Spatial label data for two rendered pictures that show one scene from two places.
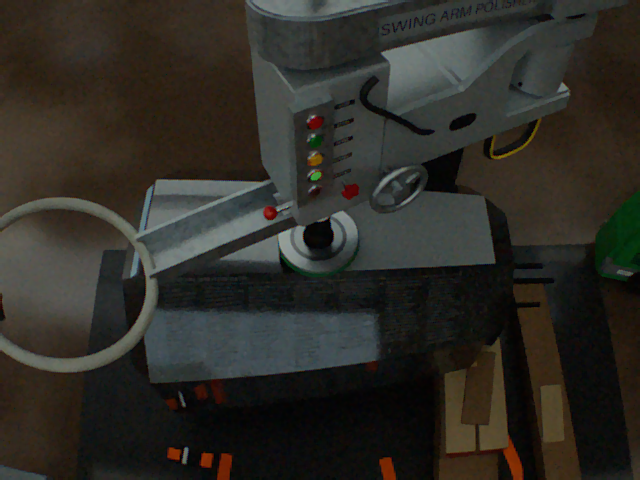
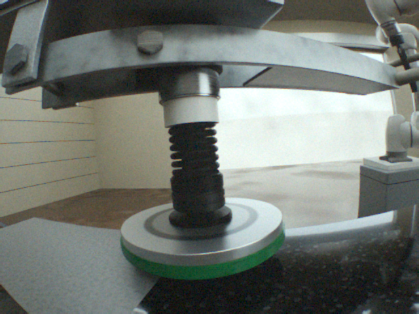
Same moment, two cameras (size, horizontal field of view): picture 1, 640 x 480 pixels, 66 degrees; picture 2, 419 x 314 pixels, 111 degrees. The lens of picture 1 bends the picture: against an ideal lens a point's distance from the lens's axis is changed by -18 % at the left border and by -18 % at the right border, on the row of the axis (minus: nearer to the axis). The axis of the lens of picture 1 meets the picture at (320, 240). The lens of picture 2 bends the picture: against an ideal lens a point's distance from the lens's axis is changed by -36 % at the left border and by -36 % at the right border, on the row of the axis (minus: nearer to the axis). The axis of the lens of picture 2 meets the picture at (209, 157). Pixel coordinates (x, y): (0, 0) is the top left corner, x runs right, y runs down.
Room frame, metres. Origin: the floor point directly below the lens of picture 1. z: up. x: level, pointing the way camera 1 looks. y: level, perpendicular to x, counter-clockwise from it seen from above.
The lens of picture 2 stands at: (1.15, 0.08, 1.00)
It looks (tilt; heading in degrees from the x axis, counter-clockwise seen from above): 3 degrees down; 193
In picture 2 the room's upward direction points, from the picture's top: 5 degrees counter-clockwise
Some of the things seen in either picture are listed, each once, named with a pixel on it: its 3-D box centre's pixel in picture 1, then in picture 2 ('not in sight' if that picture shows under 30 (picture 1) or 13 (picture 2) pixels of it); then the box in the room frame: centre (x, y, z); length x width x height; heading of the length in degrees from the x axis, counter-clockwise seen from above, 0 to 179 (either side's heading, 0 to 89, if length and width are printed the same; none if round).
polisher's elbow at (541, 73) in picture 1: (536, 49); not in sight; (1.17, -0.58, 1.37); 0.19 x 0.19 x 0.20
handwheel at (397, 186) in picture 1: (391, 177); not in sight; (0.82, -0.16, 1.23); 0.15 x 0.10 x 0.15; 117
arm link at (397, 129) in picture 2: not in sight; (397, 132); (-0.03, 0.98, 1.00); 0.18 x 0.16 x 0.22; 55
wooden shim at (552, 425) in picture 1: (551, 413); not in sight; (0.53, -0.94, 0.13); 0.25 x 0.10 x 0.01; 178
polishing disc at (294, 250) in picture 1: (318, 237); (201, 221); (0.88, 0.00, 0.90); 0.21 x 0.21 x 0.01
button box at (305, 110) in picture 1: (311, 153); not in sight; (0.74, 0.02, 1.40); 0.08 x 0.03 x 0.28; 117
